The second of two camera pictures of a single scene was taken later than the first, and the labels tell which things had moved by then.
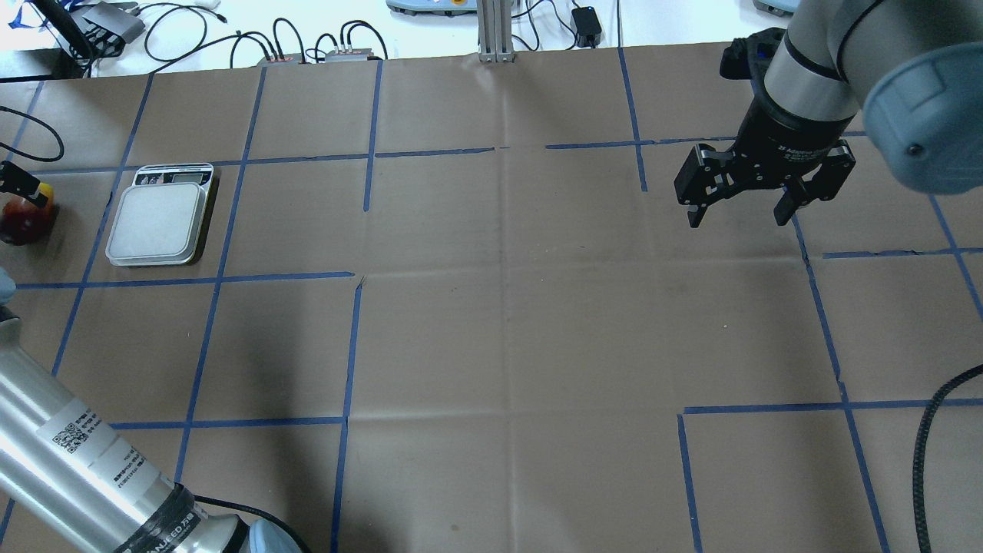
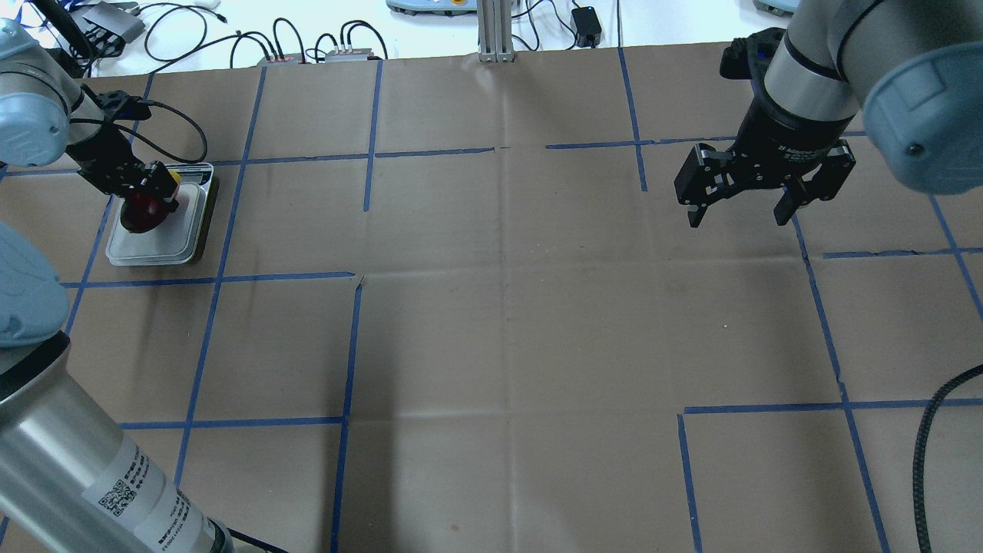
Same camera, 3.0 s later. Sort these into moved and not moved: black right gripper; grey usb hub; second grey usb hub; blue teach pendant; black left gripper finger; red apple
Moved: black left gripper finger; red apple
Not moved: second grey usb hub; black right gripper; grey usb hub; blue teach pendant
